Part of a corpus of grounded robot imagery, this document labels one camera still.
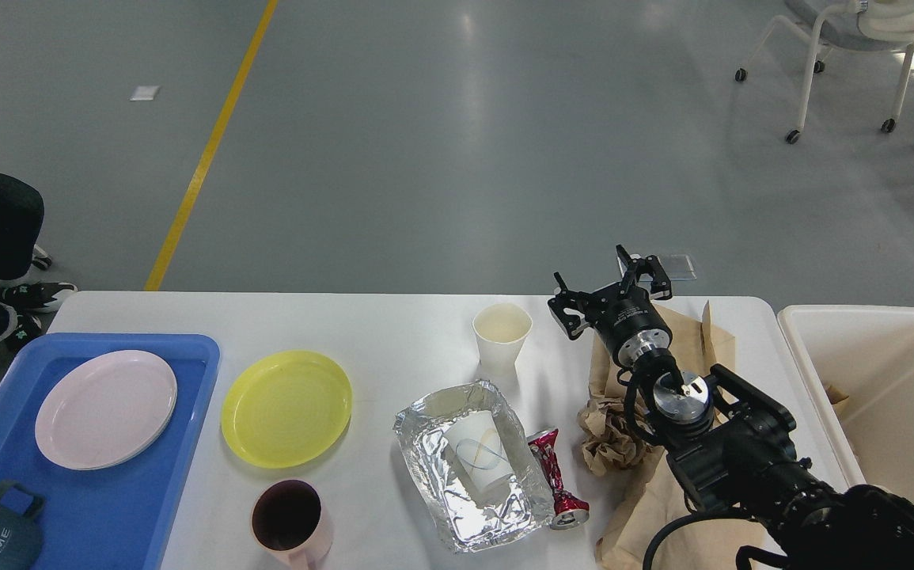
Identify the white paper cup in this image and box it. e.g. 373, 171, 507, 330
472, 302, 533, 378

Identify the white rolling chair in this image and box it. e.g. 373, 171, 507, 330
734, 1, 914, 145

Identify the crumpled brown paper ball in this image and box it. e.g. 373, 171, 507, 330
577, 397, 653, 477

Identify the aluminium foil tray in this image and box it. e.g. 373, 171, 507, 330
393, 379, 555, 553

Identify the yellow plastic plate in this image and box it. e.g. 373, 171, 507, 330
221, 350, 353, 469

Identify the blue plastic tray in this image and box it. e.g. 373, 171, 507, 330
0, 333, 219, 569

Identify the pink plate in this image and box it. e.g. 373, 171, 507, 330
34, 350, 179, 470

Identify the brown paper bag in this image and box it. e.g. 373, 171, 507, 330
594, 302, 767, 569

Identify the pink mug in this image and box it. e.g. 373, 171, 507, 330
251, 479, 334, 569

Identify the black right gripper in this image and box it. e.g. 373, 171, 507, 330
548, 245, 673, 369

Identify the crushed red can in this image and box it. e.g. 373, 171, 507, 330
528, 427, 590, 530

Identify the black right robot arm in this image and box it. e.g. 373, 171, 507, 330
548, 245, 914, 569

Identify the white floor label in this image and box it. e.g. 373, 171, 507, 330
130, 85, 161, 102

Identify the transparent floor plate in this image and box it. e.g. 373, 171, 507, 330
618, 255, 698, 283

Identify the white plastic bin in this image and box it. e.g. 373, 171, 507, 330
778, 306, 914, 504

